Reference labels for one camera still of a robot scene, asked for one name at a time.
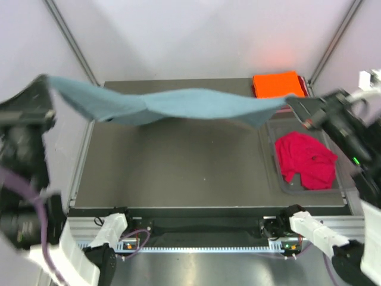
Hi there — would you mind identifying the right vertical frame post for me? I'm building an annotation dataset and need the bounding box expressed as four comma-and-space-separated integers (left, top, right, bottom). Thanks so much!
307, 0, 365, 88

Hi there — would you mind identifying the left vertical frame post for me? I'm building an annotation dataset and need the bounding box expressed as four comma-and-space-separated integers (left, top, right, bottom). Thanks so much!
42, 0, 101, 86

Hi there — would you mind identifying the light blue t-shirt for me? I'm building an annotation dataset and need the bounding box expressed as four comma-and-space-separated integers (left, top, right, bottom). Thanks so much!
47, 76, 294, 127

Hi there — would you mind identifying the slotted grey cable duct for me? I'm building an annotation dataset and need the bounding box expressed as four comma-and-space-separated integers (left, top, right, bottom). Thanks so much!
77, 240, 302, 254

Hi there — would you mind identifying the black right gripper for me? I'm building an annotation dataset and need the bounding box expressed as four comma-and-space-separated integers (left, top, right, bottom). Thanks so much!
283, 86, 372, 166

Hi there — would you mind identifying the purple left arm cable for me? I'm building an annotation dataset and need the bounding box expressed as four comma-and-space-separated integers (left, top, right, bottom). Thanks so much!
0, 166, 151, 286

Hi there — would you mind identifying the vertical frame post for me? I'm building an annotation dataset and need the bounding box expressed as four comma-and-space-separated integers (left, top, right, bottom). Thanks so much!
307, 0, 365, 88
42, 0, 101, 86

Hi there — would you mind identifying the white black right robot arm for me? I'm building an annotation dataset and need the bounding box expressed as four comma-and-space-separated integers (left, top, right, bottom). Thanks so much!
276, 69, 380, 285

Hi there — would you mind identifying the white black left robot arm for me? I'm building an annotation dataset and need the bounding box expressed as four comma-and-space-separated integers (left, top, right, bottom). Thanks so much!
1, 74, 135, 285

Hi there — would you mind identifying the grey aluminium frame rail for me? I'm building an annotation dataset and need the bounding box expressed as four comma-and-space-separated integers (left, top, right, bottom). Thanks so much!
68, 216, 365, 242

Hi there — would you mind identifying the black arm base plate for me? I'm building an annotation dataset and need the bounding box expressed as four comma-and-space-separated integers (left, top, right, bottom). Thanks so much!
68, 207, 283, 234

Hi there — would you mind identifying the folded orange t-shirt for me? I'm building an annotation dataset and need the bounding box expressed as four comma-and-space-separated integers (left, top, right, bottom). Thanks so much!
252, 71, 305, 98

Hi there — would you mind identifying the crumpled red t-shirt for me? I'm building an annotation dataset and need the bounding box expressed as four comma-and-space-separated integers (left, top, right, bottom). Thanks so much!
275, 132, 338, 190

